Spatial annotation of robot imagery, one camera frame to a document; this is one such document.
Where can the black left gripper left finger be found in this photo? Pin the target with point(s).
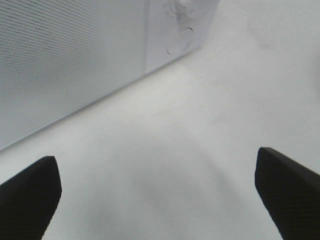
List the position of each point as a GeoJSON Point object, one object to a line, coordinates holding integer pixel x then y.
{"type": "Point", "coordinates": [29, 199]}

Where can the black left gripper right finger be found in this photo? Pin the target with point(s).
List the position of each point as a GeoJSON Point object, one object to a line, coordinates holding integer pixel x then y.
{"type": "Point", "coordinates": [290, 192]}

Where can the white microwave door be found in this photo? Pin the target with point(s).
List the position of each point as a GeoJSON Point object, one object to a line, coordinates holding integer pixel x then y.
{"type": "Point", "coordinates": [58, 56]}

